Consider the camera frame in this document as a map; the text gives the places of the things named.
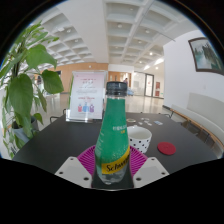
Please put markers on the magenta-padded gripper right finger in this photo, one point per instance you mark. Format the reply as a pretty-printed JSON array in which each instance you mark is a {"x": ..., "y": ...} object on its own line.
[{"x": 150, "y": 170}]

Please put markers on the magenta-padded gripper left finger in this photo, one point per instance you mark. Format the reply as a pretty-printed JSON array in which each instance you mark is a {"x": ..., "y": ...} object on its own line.
[{"x": 75, "y": 170}]

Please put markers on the green plastic drink bottle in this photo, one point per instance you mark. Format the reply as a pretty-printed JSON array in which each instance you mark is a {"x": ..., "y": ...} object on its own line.
[{"x": 111, "y": 140}]

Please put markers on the flat round red coaster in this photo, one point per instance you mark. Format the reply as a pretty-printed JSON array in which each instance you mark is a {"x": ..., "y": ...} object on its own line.
[{"x": 166, "y": 148}]

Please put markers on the white polka dot mug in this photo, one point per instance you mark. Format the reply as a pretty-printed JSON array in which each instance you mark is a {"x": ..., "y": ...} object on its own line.
[{"x": 141, "y": 138}]

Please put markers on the clear acrylic sign stand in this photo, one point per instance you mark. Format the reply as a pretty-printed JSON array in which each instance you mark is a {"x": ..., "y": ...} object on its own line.
[{"x": 87, "y": 95}]

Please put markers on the person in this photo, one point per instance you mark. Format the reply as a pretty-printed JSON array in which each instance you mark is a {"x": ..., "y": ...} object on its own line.
[{"x": 125, "y": 80}]

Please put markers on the green leafy potted plant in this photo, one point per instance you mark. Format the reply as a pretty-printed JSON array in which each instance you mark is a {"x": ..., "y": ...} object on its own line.
[{"x": 21, "y": 93}]

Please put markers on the framed landscape picture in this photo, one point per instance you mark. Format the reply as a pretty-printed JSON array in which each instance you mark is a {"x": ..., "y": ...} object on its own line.
[{"x": 208, "y": 55}]

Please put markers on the ceiling lights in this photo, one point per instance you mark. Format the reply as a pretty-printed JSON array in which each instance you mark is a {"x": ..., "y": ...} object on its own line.
[{"x": 119, "y": 25}]

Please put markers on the long white wall bench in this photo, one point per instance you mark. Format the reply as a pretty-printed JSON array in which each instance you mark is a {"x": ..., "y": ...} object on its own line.
[{"x": 206, "y": 115}]

